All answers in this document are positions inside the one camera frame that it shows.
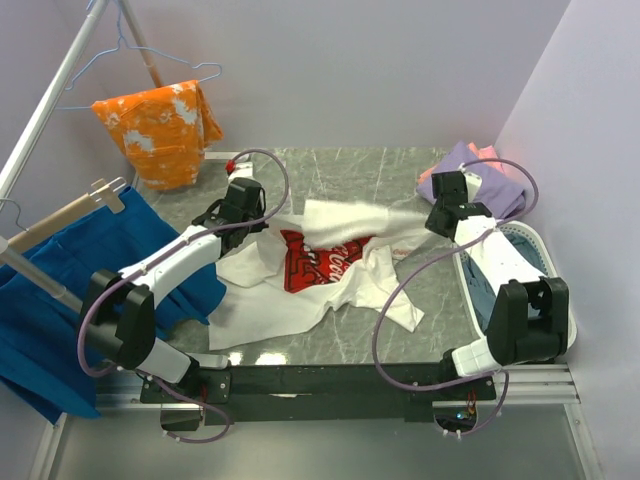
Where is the white Coca-Cola t-shirt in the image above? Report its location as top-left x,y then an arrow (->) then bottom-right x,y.
209,200 -> 431,350

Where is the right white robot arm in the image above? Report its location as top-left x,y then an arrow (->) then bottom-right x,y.
426,171 -> 570,399

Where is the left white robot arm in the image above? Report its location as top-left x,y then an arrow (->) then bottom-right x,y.
77,178 -> 268,402

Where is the folded purple t-shirt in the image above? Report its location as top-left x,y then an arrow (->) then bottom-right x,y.
416,141 -> 526,219

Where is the folded pink t-shirt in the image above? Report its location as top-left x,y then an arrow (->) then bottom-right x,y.
417,142 -> 504,184

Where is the blue-grey garment in basket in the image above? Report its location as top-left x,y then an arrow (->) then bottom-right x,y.
461,232 -> 547,332

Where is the orange white tie-dye garment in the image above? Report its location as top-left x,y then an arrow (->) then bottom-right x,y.
91,80 -> 224,191

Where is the white laundry basket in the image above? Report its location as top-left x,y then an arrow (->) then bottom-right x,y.
449,221 -> 577,377

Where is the wooden clip hanger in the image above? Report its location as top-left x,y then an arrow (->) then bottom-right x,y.
8,177 -> 128,253

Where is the metal clothes rack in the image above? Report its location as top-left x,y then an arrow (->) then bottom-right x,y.
0,0 -> 251,314

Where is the blue hanging garment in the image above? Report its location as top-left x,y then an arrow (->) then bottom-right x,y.
1,187 -> 226,423

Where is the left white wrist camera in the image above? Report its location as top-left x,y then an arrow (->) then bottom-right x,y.
225,160 -> 254,182

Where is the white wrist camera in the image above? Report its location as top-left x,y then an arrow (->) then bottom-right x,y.
460,167 -> 482,201
225,160 -> 254,182

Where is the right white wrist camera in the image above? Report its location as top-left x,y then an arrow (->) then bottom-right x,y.
460,167 -> 482,201

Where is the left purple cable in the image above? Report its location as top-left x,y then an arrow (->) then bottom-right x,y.
77,148 -> 291,445

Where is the purple cable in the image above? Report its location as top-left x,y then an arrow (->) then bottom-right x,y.
372,157 -> 541,441
77,148 -> 291,445

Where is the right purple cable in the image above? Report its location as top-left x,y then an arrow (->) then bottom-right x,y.
372,157 -> 541,441

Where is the blue wire hanger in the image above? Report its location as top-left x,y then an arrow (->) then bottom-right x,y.
54,1 -> 229,114

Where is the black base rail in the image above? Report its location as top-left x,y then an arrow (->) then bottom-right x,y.
140,363 -> 497,435

